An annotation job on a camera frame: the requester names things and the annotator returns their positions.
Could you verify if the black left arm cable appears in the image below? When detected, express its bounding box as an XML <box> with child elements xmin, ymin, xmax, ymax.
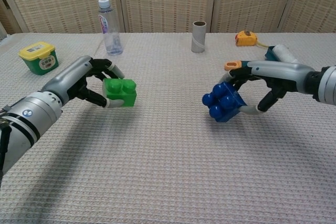
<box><xmin>0</xmin><ymin>104</ymin><xmax>13</xmax><ymax>179</ymax></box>

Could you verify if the clear plastic water bottle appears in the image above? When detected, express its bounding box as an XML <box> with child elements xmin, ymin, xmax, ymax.
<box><xmin>98</xmin><ymin>0</ymin><xmax>124</xmax><ymax>56</ymax></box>

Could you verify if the blue toy brick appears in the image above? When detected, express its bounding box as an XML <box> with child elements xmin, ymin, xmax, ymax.
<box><xmin>202</xmin><ymin>82</ymin><xmax>248</xmax><ymax>123</ymax></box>

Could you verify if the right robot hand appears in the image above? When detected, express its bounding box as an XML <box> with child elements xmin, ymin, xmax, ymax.
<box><xmin>219</xmin><ymin>60</ymin><xmax>316</xmax><ymax>116</ymax></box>

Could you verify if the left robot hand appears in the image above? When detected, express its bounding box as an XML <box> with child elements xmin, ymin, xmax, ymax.
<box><xmin>41</xmin><ymin>55</ymin><xmax>125</xmax><ymax>109</ymax></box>

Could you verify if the grey cardboard tube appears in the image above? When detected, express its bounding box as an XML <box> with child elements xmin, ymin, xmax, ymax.
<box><xmin>191</xmin><ymin>20</ymin><xmax>208</xmax><ymax>54</ymax></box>

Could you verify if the green tub yellow lid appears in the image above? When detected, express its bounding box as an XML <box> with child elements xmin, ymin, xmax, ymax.
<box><xmin>18</xmin><ymin>41</ymin><xmax>59</xmax><ymax>76</ymax></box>

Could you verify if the yellow tape measure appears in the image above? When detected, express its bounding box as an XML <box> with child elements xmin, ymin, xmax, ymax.
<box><xmin>235</xmin><ymin>30</ymin><xmax>268</xmax><ymax>49</ymax></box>

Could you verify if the green toy brick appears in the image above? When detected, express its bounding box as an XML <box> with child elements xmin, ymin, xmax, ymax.
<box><xmin>102</xmin><ymin>78</ymin><xmax>138</xmax><ymax>108</ymax></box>

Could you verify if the white woven tablecloth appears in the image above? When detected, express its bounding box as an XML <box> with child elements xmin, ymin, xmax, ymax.
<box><xmin>0</xmin><ymin>31</ymin><xmax>336</xmax><ymax>224</ymax></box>

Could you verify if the teal lint roller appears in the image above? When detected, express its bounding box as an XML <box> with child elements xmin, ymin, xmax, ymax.
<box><xmin>224</xmin><ymin>44</ymin><xmax>301</xmax><ymax>72</ymax></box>

